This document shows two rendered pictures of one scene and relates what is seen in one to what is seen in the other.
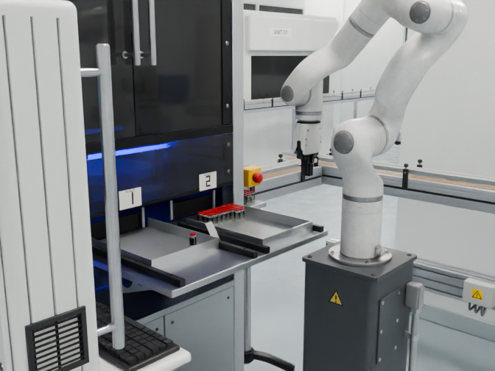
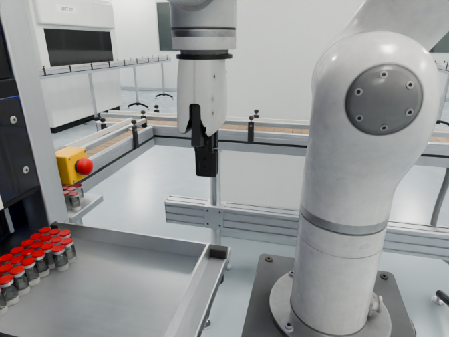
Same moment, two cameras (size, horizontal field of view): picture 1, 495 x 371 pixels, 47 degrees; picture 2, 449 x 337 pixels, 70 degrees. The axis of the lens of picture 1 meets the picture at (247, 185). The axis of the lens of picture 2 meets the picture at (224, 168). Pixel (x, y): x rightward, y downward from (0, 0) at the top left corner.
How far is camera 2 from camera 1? 139 cm
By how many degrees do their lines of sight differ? 28
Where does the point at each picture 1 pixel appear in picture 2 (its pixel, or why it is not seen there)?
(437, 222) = (249, 161)
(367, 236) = (367, 293)
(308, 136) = (215, 91)
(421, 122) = (230, 73)
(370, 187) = (388, 200)
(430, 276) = (278, 223)
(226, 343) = not seen: outside the picture
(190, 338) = not seen: outside the picture
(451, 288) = not seen: hidden behind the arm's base
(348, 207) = (336, 248)
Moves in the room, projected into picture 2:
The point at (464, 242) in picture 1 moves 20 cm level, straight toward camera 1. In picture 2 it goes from (273, 174) to (282, 188)
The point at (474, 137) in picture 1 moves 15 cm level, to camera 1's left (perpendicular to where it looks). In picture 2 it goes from (278, 83) to (256, 85)
